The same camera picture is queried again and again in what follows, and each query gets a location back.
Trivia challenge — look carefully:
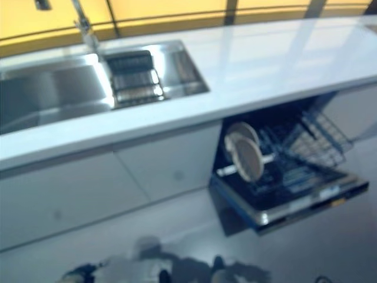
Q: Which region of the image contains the beige round plate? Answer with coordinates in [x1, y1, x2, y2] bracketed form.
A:
[232, 136, 265, 183]
[224, 121, 260, 159]

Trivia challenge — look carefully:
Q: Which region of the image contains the open black dishwasher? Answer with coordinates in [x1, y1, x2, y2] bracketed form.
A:
[208, 90, 371, 237]

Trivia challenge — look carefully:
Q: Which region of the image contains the white glossy cabinet door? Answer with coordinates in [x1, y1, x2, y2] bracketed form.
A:
[0, 149, 153, 253]
[113, 122, 225, 205]

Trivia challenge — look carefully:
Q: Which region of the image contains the black steel dish rack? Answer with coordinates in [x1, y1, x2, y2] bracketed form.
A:
[103, 49, 166, 106]

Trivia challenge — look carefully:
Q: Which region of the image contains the right black robot foot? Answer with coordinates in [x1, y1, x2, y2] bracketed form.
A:
[211, 255, 225, 271]

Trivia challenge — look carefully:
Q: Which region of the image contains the black robot foot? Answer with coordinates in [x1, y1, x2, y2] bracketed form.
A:
[211, 255, 225, 271]
[158, 267, 172, 283]

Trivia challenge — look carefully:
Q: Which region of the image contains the left black robot foot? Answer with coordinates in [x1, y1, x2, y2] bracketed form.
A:
[158, 267, 172, 283]

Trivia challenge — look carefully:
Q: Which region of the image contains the stainless steel sink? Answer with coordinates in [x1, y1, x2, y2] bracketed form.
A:
[0, 40, 211, 136]

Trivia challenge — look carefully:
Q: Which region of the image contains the chrome pull-out faucet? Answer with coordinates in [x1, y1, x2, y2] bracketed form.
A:
[34, 0, 101, 61]

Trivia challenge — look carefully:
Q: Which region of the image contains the dishwasher wire rack with handle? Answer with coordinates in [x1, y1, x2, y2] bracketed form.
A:
[216, 117, 348, 195]

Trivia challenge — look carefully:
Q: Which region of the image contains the dishwasher wire basket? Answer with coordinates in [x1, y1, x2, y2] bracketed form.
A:
[281, 110, 354, 169]

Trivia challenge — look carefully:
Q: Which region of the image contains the dark window frame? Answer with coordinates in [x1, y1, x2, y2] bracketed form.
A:
[0, 0, 377, 57]

